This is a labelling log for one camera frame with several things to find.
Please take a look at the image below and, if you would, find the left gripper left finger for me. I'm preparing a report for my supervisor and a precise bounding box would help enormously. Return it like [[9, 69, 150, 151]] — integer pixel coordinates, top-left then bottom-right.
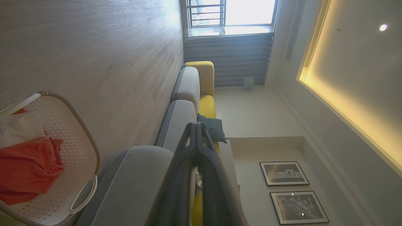
[[147, 122, 199, 226]]

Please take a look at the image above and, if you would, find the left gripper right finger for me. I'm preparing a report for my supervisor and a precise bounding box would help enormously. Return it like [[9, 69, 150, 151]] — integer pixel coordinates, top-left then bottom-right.
[[197, 122, 249, 226]]

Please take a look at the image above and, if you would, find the orange cloth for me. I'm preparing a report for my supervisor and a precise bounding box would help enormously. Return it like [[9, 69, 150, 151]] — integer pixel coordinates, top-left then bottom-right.
[[0, 108, 66, 206]]

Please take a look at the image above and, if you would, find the white cloth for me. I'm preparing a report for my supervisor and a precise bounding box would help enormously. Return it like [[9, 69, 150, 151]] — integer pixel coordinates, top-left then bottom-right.
[[0, 110, 46, 149]]

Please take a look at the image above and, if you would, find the grey and yellow sofa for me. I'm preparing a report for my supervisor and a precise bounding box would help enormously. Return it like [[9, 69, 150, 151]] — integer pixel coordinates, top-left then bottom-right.
[[75, 61, 221, 226]]

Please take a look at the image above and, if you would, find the dark teal cushion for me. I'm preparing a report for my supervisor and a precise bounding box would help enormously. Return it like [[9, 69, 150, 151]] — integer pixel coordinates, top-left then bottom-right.
[[197, 113, 227, 144]]

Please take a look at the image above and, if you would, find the black framed picture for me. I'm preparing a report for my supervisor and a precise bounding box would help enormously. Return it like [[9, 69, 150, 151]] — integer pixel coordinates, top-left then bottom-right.
[[259, 161, 310, 187], [270, 190, 330, 225]]

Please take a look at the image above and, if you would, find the white perforated laundry basket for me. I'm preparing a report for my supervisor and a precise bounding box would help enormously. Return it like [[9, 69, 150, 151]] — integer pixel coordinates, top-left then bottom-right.
[[0, 91, 101, 226]]

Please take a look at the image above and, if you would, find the grey pleated curtain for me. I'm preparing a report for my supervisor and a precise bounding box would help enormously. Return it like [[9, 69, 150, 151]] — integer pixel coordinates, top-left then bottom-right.
[[183, 33, 274, 87]]

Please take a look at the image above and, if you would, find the dark metal balcony railing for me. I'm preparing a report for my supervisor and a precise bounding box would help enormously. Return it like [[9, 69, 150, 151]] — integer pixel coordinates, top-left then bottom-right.
[[187, 0, 226, 28]]

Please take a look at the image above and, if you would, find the bright balcony window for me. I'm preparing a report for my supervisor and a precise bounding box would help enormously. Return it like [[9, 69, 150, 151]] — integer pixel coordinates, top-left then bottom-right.
[[185, 0, 279, 36]]

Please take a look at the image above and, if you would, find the ceiling air vent strip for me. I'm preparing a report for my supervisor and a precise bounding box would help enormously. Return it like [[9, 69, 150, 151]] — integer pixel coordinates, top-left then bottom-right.
[[303, 0, 330, 68]]

